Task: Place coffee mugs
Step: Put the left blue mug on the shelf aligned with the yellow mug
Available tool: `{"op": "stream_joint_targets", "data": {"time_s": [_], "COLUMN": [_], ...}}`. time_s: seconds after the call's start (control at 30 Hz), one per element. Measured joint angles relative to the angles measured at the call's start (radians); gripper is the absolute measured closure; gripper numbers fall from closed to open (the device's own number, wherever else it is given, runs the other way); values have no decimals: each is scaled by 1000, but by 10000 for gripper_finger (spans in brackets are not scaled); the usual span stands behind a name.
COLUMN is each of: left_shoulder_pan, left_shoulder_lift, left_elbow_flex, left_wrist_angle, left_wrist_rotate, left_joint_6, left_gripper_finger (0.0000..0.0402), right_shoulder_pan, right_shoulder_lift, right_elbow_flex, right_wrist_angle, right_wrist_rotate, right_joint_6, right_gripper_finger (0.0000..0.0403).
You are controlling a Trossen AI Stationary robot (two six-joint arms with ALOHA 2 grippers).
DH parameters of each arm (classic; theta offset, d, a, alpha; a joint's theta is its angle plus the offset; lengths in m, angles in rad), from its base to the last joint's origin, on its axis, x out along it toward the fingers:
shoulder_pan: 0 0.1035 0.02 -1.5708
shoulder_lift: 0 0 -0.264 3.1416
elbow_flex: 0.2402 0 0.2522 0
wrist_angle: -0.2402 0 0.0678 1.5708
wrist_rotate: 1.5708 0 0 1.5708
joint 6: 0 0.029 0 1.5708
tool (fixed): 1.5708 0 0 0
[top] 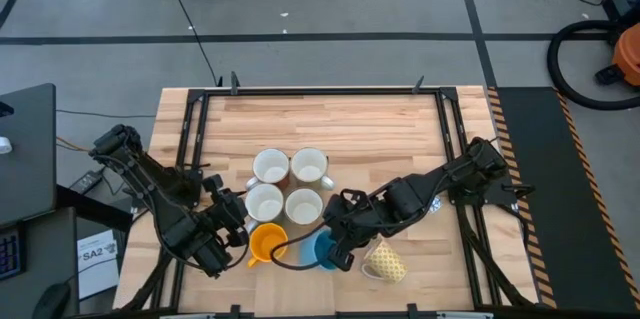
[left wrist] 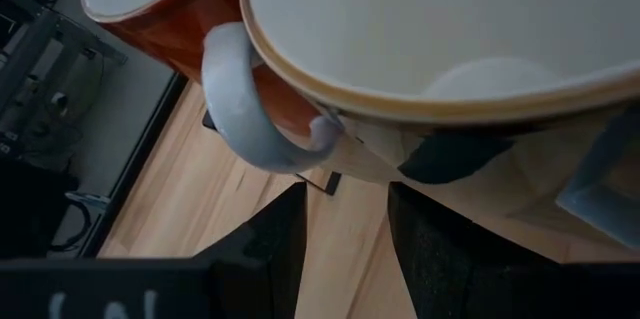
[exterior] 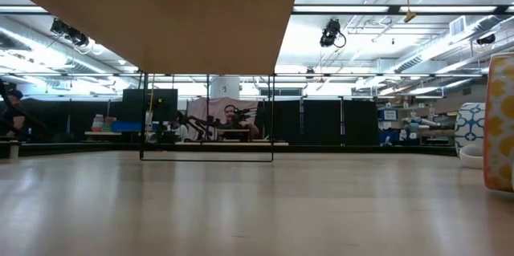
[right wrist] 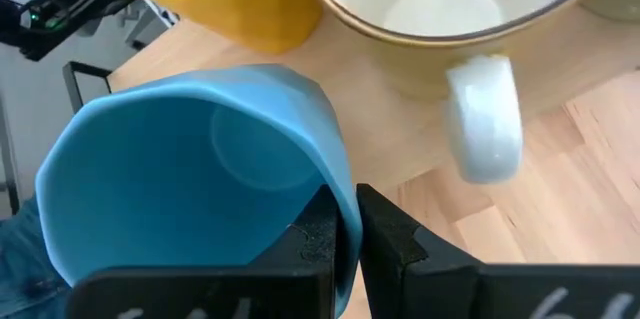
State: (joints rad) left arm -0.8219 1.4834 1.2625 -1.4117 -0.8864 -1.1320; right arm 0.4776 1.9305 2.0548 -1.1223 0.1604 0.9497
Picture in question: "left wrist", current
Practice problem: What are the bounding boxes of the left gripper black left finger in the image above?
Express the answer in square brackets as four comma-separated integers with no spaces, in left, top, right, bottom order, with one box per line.
[193,181,309,319]

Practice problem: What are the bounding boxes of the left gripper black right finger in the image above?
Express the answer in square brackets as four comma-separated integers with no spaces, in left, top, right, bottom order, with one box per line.
[387,181,586,319]

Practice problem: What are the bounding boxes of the red-brown stoneware mug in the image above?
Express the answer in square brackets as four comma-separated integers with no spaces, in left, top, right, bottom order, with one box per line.
[81,0,347,176]

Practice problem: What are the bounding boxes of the white grey mug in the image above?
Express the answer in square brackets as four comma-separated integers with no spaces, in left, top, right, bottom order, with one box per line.
[238,0,640,188]

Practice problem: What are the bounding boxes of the black metal table frame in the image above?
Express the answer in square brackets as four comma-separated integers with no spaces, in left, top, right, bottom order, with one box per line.
[78,72,190,260]

